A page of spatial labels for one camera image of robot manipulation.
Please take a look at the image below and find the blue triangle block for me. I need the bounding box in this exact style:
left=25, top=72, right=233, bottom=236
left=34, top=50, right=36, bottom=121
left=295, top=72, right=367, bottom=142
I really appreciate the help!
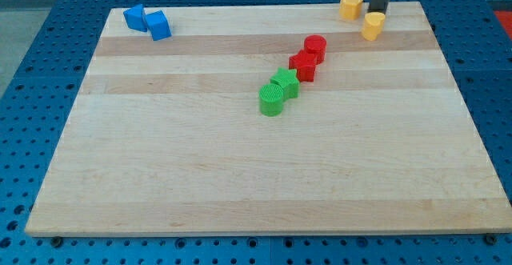
left=123, top=4, right=148, bottom=32

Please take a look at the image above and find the wooden board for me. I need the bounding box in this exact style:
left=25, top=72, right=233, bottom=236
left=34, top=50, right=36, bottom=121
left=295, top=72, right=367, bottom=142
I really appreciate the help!
left=26, top=2, right=511, bottom=237

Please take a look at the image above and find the blue cube block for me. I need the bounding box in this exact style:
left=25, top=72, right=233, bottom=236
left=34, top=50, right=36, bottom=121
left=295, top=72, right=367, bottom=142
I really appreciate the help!
left=146, top=10, right=172, bottom=41

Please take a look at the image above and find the green star block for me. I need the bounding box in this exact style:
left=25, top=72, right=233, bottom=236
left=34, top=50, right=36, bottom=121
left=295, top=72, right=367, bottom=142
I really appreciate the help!
left=270, top=67, right=300, bottom=100

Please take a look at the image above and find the green cylinder block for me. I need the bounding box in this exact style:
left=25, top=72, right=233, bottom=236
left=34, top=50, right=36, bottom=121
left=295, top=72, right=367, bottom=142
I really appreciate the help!
left=259, top=83, right=284, bottom=117

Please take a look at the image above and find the yellow hexagon block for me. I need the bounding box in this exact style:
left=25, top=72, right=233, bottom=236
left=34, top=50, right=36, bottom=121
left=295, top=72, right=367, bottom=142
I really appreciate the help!
left=339, top=0, right=363, bottom=20

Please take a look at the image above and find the red cylinder block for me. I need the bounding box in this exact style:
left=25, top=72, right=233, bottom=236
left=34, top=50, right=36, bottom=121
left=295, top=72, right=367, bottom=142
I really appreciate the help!
left=303, top=34, right=327, bottom=64

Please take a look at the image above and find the red star block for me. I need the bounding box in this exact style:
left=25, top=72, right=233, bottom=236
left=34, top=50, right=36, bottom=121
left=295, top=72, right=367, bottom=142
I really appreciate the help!
left=289, top=50, right=317, bottom=82

